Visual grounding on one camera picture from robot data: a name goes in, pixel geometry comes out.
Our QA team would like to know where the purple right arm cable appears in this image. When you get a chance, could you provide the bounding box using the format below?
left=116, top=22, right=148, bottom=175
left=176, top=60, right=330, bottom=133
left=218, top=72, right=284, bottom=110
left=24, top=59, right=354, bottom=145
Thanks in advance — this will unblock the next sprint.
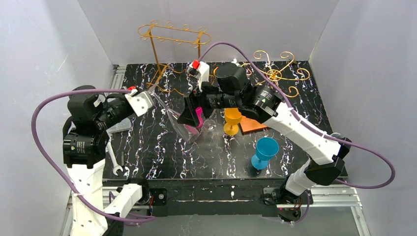
left=198, top=41, right=396, bottom=224

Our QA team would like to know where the clear measuring beaker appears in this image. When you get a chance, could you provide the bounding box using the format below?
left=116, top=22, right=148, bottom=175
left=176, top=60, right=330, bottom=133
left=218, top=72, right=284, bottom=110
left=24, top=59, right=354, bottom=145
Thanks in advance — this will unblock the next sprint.
left=330, top=132, right=342, bottom=138

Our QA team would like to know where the silver wrench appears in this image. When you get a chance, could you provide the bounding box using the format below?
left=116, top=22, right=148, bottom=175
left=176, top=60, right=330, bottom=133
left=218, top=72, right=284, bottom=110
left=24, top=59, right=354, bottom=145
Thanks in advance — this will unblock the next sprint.
left=106, top=141, right=123, bottom=176

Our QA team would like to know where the magenta plastic wine glass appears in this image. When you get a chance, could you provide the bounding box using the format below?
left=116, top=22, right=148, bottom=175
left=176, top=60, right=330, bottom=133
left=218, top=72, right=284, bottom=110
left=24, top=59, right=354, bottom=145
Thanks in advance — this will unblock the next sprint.
left=195, top=107, right=204, bottom=128

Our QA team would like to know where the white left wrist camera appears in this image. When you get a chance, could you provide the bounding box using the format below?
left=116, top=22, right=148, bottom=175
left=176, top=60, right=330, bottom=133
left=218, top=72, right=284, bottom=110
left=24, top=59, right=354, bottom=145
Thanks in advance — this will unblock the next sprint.
left=124, top=87, right=155, bottom=117

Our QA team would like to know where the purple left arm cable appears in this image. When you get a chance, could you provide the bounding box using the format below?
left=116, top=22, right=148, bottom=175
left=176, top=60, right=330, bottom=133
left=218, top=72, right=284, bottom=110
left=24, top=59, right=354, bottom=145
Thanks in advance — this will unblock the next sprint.
left=30, top=88, right=156, bottom=225

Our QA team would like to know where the clear plastic screw box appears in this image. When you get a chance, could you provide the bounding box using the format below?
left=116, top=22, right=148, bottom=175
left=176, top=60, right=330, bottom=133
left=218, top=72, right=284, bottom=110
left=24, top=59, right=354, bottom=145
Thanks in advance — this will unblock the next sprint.
left=107, top=118, right=132, bottom=135

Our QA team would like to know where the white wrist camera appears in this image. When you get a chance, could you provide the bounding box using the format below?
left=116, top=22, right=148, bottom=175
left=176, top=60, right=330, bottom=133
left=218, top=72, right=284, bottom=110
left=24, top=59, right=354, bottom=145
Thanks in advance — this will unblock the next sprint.
left=124, top=87, right=155, bottom=117
left=187, top=60, right=209, bottom=92

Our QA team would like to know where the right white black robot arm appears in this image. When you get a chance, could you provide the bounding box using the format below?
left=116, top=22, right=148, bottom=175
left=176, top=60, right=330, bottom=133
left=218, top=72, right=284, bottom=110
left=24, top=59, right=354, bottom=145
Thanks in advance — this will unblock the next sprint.
left=178, top=60, right=349, bottom=198

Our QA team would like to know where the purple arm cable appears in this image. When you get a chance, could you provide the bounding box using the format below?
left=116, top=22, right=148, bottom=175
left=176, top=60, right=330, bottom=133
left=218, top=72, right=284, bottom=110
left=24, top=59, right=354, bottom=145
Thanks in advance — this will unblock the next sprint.
left=30, top=88, right=156, bottom=225
left=198, top=41, right=396, bottom=224

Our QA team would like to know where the blue plastic wine glass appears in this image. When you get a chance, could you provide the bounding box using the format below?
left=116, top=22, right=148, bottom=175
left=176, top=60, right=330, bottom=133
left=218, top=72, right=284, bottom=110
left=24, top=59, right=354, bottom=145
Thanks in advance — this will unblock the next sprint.
left=251, top=137, right=279, bottom=170

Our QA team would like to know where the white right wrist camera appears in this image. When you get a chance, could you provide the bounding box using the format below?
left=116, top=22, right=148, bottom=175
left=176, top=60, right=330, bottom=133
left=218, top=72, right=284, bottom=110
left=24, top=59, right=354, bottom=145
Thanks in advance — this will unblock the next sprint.
left=187, top=60, right=209, bottom=92

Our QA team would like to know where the orange plastic wine glass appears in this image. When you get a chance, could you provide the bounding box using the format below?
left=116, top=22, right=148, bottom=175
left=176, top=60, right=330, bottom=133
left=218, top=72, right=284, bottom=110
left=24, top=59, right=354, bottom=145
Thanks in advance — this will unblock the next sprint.
left=223, top=108, right=242, bottom=136

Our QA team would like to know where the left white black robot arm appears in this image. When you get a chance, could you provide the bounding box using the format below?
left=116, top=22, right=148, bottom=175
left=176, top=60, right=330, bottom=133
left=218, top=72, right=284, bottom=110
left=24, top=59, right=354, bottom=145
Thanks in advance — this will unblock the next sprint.
left=63, top=89, right=153, bottom=236

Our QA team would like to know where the black bit strip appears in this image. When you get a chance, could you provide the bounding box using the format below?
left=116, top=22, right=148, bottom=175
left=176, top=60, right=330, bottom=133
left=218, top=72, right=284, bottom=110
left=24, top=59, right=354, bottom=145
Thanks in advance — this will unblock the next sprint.
left=121, top=151, right=128, bottom=166

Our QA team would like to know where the gold rectangular hanging rack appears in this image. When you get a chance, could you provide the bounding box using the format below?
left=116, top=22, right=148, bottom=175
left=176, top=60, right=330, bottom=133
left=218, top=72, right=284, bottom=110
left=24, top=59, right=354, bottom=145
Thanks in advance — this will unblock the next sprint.
left=137, top=19, right=212, bottom=93

